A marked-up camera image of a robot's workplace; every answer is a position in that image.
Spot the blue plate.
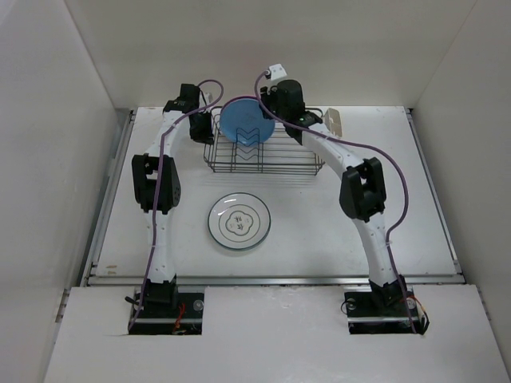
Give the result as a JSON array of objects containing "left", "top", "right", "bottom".
[{"left": 220, "top": 97, "right": 275, "bottom": 147}]

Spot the grey wire dish rack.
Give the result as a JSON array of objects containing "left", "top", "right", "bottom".
[{"left": 204, "top": 107, "right": 324, "bottom": 176}]

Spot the white plate green rim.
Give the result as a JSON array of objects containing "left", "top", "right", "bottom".
[{"left": 207, "top": 192, "right": 271, "bottom": 251}]

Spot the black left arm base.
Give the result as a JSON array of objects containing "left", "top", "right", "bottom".
[{"left": 125, "top": 280, "right": 205, "bottom": 336}]

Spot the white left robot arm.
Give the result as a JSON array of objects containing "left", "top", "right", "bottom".
[{"left": 131, "top": 84, "right": 213, "bottom": 284}]

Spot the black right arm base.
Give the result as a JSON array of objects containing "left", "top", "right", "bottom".
[{"left": 341, "top": 276, "right": 430, "bottom": 335}]

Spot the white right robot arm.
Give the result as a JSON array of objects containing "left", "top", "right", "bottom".
[{"left": 254, "top": 73, "right": 410, "bottom": 314}]

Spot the beige wooden piece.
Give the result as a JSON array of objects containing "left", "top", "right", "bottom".
[{"left": 324, "top": 108, "right": 343, "bottom": 138}]

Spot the white foam board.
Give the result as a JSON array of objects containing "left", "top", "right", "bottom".
[{"left": 46, "top": 285, "right": 509, "bottom": 382}]

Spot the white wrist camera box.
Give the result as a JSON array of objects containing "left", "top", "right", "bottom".
[{"left": 267, "top": 64, "right": 287, "bottom": 81}]

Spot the aluminium frame rail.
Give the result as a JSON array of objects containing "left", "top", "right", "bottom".
[{"left": 88, "top": 106, "right": 464, "bottom": 286}]

